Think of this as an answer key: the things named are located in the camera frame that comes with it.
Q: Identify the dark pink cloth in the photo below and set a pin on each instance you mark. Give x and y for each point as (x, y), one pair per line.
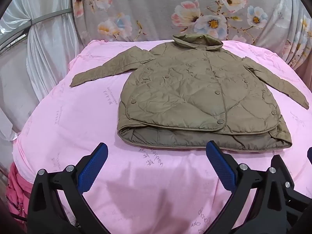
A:
(17, 190)

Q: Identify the pink bed sheet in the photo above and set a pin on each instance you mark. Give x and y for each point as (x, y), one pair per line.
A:
(85, 117)

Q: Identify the olive quilted jacket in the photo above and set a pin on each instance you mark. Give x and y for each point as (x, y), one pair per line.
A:
(182, 90)

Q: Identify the curved metal rod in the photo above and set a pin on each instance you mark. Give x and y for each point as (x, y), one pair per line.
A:
(31, 23)

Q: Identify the white satin curtain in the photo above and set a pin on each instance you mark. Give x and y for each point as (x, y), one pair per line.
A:
(48, 53)

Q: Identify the grey floral cloth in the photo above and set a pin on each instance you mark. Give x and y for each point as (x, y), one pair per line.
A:
(146, 4)

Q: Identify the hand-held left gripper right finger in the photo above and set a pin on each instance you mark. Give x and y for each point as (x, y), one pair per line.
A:
(220, 165)

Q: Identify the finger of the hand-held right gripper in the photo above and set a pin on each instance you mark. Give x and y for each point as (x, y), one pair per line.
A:
(309, 154)
(282, 170)

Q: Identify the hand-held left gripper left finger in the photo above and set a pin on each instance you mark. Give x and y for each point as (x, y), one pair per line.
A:
(93, 165)

